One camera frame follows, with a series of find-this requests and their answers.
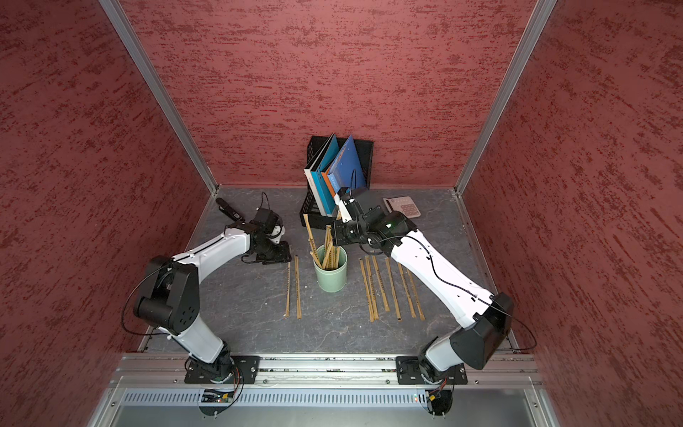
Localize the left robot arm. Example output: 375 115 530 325
133 207 292 384

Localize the black mesh file holder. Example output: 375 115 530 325
300 138 374 230

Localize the green metal cup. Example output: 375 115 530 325
314 247 348 294

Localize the blue folder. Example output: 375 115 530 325
327 136 367 195

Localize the orange book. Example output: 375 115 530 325
322 171 336 199

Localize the straw bundle in cup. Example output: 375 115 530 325
303 213 341 270

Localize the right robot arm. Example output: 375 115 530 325
333 212 514 383

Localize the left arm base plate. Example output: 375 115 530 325
184 355 261 386

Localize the teal book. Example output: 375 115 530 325
311 133 340 217

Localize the black stapler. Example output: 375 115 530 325
215 197 245 222

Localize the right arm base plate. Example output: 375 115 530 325
395 356 468 386

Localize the aluminium front rail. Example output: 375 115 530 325
108 353 545 390

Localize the pink calculator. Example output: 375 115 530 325
383 197 422 219

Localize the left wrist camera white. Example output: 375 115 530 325
269 224 286 240

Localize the white book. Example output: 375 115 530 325
304 135 331 214

